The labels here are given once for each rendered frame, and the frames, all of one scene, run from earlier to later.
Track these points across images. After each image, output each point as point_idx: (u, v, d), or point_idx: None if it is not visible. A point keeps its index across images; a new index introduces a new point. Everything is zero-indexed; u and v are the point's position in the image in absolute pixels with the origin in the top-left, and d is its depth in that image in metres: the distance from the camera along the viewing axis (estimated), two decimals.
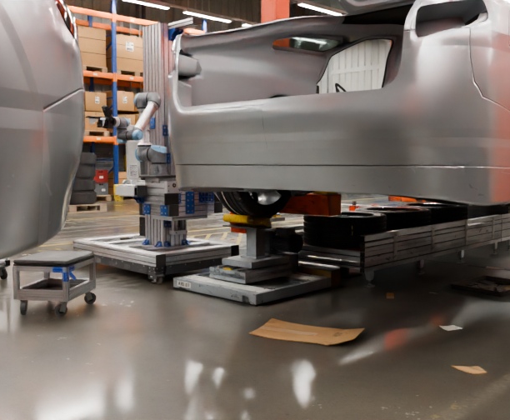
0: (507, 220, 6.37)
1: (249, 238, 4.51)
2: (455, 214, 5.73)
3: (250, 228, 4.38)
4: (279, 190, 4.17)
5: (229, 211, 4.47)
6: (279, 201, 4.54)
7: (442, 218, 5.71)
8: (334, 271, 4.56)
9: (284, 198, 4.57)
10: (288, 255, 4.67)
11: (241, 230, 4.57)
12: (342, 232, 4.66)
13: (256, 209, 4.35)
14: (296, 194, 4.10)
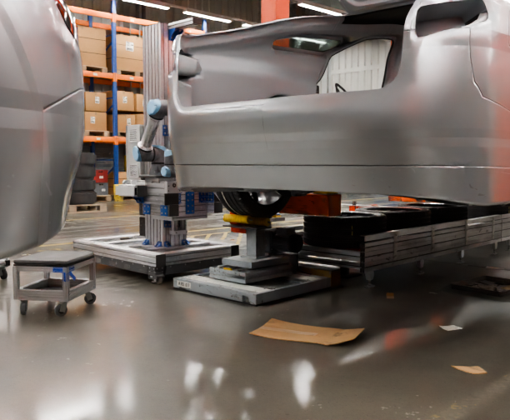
0: (507, 220, 6.37)
1: (249, 238, 4.51)
2: (455, 214, 5.73)
3: (250, 228, 4.38)
4: (279, 190, 4.17)
5: (229, 211, 4.47)
6: (279, 201, 4.54)
7: (442, 218, 5.71)
8: (334, 271, 4.56)
9: (284, 198, 4.57)
10: (288, 255, 4.67)
11: (241, 231, 4.57)
12: (342, 232, 4.66)
13: (256, 209, 4.35)
14: (296, 194, 4.10)
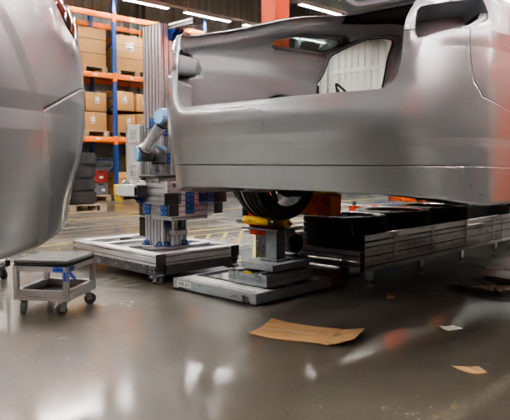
0: (507, 220, 6.37)
1: (269, 241, 4.38)
2: (455, 214, 5.73)
3: (271, 231, 4.25)
4: (279, 190, 4.17)
5: (248, 212, 4.34)
6: (300, 202, 4.40)
7: (442, 218, 5.71)
8: (334, 271, 4.56)
9: (304, 200, 4.44)
10: (288, 255, 4.67)
11: (260, 232, 4.43)
12: (342, 232, 4.66)
13: (277, 211, 4.22)
14: (296, 194, 4.10)
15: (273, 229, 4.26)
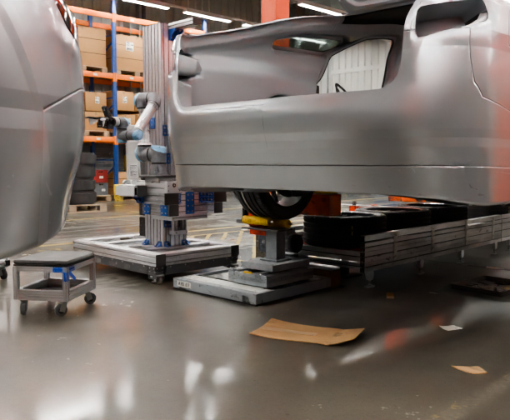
0: (507, 220, 6.37)
1: (269, 241, 4.38)
2: (455, 214, 5.73)
3: (271, 231, 4.25)
4: (279, 190, 4.17)
5: (248, 212, 4.34)
6: (300, 202, 4.40)
7: (442, 218, 5.71)
8: (334, 271, 4.56)
9: (304, 200, 4.44)
10: (288, 255, 4.67)
11: (260, 232, 4.43)
12: (342, 232, 4.66)
13: (277, 211, 4.22)
14: (296, 194, 4.10)
15: (273, 229, 4.26)
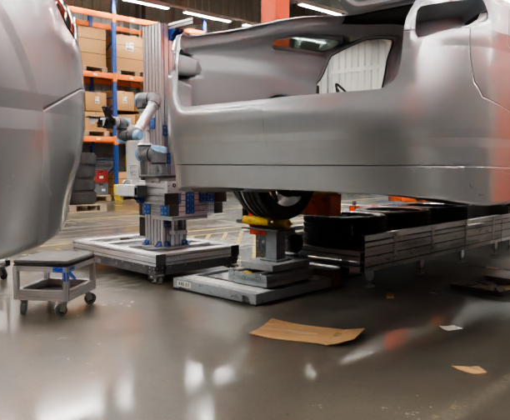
0: (507, 220, 6.37)
1: (269, 241, 4.38)
2: (455, 214, 5.73)
3: (271, 231, 4.25)
4: (279, 190, 4.17)
5: (248, 212, 4.34)
6: (300, 202, 4.40)
7: (442, 218, 5.71)
8: (334, 271, 4.56)
9: (304, 200, 4.44)
10: (288, 255, 4.67)
11: (260, 232, 4.43)
12: (342, 232, 4.66)
13: (277, 211, 4.22)
14: (296, 194, 4.10)
15: (273, 229, 4.26)
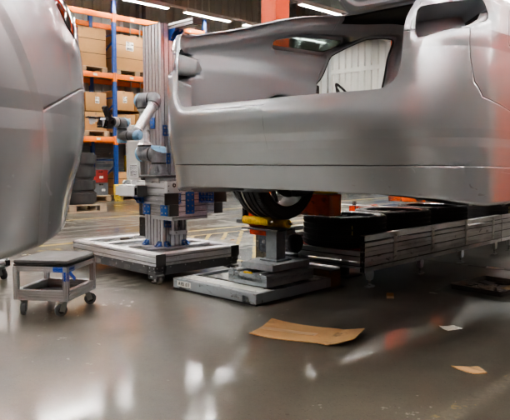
0: (507, 220, 6.37)
1: (269, 241, 4.38)
2: (455, 214, 5.73)
3: (271, 231, 4.25)
4: (279, 190, 4.17)
5: (248, 212, 4.34)
6: (300, 202, 4.40)
7: (442, 218, 5.71)
8: (334, 271, 4.56)
9: (304, 200, 4.44)
10: (288, 255, 4.67)
11: (260, 232, 4.43)
12: (342, 232, 4.66)
13: (277, 211, 4.22)
14: (296, 194, 4.10)
15: (273, 229, 4.26)
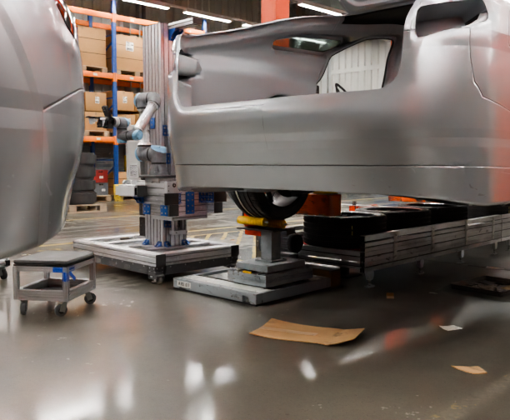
0: (507, 220, 6.37)
1: (264, 242, 4.35)
2: (455, 214, 5.73)
3: (266, 232, 4.22)
4: (279, 190, 4.17)
5: (243, 212, 4.31)
6: (295, 202, 4.38)
7: (442, 218, 5.71)
8: (334, 271, 4.56)
9: (300, 200, 4.41)
10: (288, 255, 4.67)
11: (255, 233, 4.41)
12: (342, 232, 4.66)
13: (272, 211, 4.19)
14: (296, 194, 4.10)
15: None
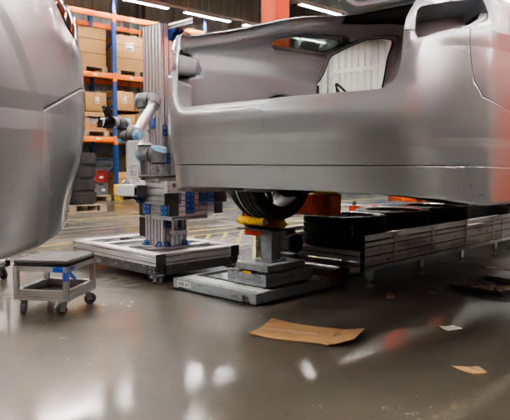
0: (507, 220, 6.37)
1: (264, 242, 4.35)
2: (455, 214, 5.73)
3: (266, 232, 4.22)
4: (279, 190, 4.17)
5: (243, 212, 4.31)
6: (295, 202, 4.38)
7: (442, 218, 5.71)
8: (334, 271, 4.56)
9: (300, 200, 4.41)
10: (288, 255, 4.67)
11: (255, 233, 4.41)
12: (342, 232, 4.66)
13: (272, 211, 4.19)
14: (296, 194, 4.10)
15: None
